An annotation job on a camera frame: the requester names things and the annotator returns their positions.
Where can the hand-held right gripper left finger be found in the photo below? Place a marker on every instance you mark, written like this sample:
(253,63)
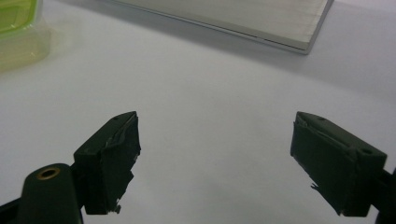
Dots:
(106,165)

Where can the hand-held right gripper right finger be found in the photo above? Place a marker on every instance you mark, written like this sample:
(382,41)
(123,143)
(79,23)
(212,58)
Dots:
(333,165)

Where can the clear green-lidded plastic container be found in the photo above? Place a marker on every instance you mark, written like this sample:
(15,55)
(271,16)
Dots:
(18,32)

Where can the flat grey board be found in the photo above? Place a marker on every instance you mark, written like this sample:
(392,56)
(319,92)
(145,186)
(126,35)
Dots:
(249,18)

